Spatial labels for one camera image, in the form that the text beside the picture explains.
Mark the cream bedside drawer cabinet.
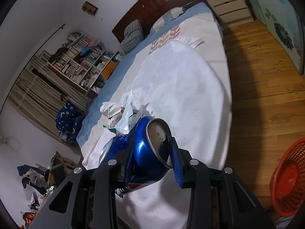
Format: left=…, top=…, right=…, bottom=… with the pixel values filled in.
left=207, top=0, right=254, bottom=28

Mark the bed with blue sheet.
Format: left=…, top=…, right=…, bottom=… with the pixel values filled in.
left=76, top=2, right=233, bottom=229

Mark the plaid grey pillow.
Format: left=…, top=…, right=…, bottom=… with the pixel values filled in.
left=120, top=19, right=143, bottom=54

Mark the brown square wall decoration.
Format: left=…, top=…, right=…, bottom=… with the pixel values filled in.
left=82, top=1, right=98, bottom=16

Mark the floral glass wardrobe door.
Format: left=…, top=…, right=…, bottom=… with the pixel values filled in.
left=245, top=0, right=304, bottom=75

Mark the white bookshelf with books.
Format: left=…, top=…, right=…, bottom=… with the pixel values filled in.
left=48, top=31, right=122, bottom=98

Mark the white cloth on bed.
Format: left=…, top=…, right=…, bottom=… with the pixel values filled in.
left=82, top=39, right=233, bottom=229

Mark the cream floral bed cover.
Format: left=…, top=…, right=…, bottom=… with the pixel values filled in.
left=129, top=13, right=232, bottom=169

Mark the orange plastic basket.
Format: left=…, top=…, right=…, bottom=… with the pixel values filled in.
left=269, top=138, right=305, bottom=217

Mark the white and blue pillow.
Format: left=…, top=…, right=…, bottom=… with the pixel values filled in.
left=150, top=7, right=185, bottom=34

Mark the dark wooden headboard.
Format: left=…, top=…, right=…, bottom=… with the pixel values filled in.
left=112, top=0, right=204, bottom=42

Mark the beige curtain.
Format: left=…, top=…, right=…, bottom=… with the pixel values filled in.
left=8, top=56, right=89, bottom=141

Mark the crumpled white plastic bag trash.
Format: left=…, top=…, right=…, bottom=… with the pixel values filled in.
left=100, top=88, right=153, bottom=135

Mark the black curtain rod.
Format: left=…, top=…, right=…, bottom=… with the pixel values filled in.
left=1, top=23, right=66, bottom=112

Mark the clutter pile on floor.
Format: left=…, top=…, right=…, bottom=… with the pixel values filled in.
left=17, top=152, right=81, bottom=228

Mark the crushed blue soda can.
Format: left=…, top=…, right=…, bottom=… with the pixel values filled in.
left=99, top=116, right=172, bottom=198

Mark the blue moon pattern blanket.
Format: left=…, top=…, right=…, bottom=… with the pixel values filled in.
left=55, top=100, right=85, bottom=143

